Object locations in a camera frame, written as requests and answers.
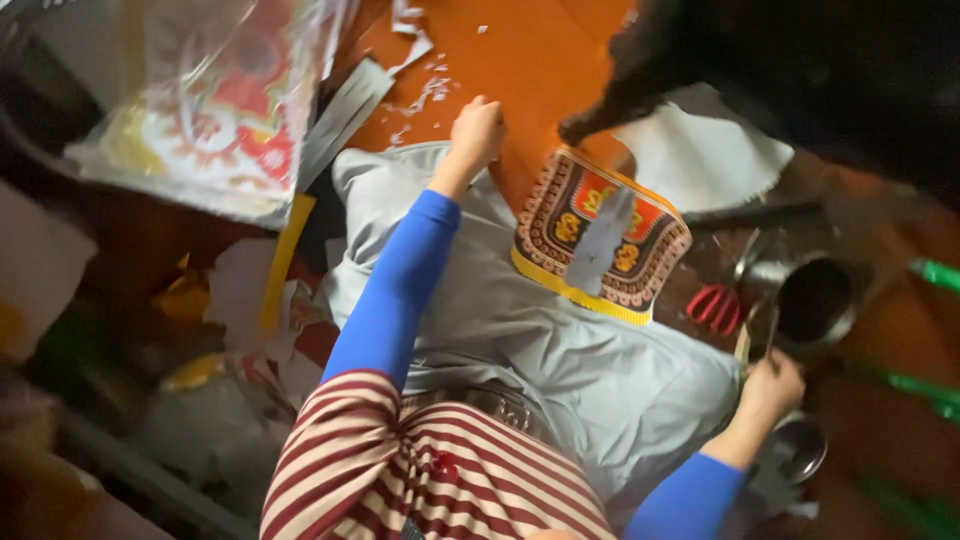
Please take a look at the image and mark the person's right hand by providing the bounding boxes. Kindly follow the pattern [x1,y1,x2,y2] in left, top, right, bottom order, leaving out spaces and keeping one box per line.
[736,348,807,436]

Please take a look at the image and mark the green stick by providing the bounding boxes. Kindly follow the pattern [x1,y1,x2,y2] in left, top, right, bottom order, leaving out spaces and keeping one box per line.
[883,370,960,423]
[907,256,960,295]

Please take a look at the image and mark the shiny metal pot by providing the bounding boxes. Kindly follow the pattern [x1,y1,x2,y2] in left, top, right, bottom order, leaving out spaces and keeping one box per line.
[733,229,798,305]

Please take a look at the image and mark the white paper scraps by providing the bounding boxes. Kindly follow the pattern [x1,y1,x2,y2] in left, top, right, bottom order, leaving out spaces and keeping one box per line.
[381,0,490,148]

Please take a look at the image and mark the person's belt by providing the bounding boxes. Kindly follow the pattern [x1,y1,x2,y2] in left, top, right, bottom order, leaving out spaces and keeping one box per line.
[403,379,558,445]

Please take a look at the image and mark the plastic bag of printed papers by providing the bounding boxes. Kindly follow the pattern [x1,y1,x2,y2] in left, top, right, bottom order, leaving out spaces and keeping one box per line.
[63,0,355,231]

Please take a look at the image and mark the person's grey trousers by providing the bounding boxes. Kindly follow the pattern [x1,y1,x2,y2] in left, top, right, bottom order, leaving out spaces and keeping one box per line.
[318,141,745,528]

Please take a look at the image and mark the metal bowl with dark inside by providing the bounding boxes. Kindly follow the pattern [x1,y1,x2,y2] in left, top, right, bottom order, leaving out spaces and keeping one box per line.
[772,253,861,357]

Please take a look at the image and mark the patterned paper with yellow border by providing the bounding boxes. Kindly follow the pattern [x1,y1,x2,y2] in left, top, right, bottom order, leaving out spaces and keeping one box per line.
[511,145,693,327]

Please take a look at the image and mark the white paper piece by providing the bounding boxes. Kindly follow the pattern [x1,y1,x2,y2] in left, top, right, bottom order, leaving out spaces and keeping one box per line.
[0,178,100,364]

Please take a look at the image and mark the yellow paper strip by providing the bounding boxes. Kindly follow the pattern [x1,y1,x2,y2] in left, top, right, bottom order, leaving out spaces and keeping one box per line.
[258,192,318,336]

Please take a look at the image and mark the bundle of grey paper strips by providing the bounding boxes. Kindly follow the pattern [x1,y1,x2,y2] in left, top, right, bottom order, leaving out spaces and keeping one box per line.
[295,57,397,194]

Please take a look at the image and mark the person's left hand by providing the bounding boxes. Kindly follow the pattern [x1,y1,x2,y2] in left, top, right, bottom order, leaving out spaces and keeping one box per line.
[448,95,509,180]

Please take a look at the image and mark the red handled scissors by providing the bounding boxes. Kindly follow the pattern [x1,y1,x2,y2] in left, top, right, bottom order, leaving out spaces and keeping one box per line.
[685,282,744,336]

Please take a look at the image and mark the grey paper strip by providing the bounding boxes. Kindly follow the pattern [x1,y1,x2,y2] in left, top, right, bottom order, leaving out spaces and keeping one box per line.
[563,185,638,298]

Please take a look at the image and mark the thin brush stick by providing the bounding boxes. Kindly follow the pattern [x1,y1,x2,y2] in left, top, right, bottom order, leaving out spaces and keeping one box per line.
[762,296,781,370]

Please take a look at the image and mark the white paper sheet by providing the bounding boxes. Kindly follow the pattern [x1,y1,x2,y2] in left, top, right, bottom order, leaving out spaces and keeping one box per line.
[613,99,796,216]

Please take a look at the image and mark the small metal bowl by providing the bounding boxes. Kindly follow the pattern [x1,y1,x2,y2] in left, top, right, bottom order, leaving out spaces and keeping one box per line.
[763,414,831,486]

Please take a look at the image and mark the heap of paper offcuts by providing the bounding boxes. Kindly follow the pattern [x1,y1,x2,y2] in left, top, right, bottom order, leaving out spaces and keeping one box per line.
[135,238,346,519]

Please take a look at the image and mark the orange paper sheet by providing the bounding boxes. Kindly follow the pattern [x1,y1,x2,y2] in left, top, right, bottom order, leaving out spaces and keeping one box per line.
[341,0,640,215]

